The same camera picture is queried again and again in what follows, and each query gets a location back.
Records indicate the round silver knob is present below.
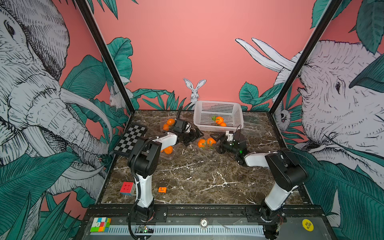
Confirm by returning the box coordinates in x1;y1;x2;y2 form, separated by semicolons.
200;218;209;228

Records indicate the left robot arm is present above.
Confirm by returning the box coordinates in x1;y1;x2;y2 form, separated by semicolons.
129;119;203;222

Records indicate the colourful cube on rail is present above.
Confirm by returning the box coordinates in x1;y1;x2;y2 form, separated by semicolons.
90;217;112;233

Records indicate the yellow round sticker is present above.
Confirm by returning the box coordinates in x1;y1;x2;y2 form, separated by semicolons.
302;219;314;232

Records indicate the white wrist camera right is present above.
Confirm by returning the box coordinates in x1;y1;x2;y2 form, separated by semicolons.
226;131;234;142

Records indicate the black white checkerboard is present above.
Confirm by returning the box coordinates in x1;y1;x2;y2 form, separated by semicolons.
113;124;147;157

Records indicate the right orange centre container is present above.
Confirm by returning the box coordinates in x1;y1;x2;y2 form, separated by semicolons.
163;146;174;155

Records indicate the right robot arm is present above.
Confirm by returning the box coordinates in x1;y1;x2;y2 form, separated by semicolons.
210;130;308;222

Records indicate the small orange block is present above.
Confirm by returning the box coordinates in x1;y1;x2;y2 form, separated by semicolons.
158;187;167;194

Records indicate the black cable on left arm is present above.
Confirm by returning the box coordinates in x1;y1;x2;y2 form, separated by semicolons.
127;136;160;240

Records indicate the small circuit board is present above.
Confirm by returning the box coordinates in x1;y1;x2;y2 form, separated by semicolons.
136;225;154;235

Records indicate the red cube on table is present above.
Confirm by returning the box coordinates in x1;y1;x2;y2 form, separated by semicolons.
120;182;135;196

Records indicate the orange with leaf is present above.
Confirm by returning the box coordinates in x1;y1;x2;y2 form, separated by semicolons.
215;117;224;125

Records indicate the white plastic basket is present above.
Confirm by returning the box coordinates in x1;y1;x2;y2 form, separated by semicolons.
194;101;244;132

